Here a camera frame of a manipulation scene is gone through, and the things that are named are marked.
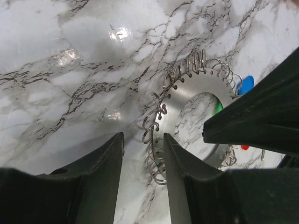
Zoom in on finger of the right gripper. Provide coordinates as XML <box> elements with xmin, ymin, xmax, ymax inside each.
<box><xmin>203</xmin><ymin>49</ymin><xmax>299</xmax><ymax>156</ymax></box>

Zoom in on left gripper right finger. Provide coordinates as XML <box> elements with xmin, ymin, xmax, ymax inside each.
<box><xmin>164</xmin><ymin>133</ymin><xmax>299</xmax><ymax>224</ymax></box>

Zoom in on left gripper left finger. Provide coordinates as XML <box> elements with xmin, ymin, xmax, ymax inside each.
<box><xmin>0</xmin><ymin>133</ymin><xmax>124</xmax><ymax>224</ymax></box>

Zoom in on red key tag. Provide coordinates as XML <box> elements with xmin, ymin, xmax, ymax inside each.
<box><xmin>241</xmin><ymin>145</ymin><xmax>249</xmax><ymax>151</ymax></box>

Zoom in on blue key tag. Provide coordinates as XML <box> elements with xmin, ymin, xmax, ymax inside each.
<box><xmin>237</xmin><ymin>76</ymin><xmax>255</xmax><ymax>96</ymax></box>

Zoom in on green key tag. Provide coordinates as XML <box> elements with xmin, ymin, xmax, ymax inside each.
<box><xmin>214</xmin><ymin>100</ymin><xmax>223</xmax><ymax>114</ymax></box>

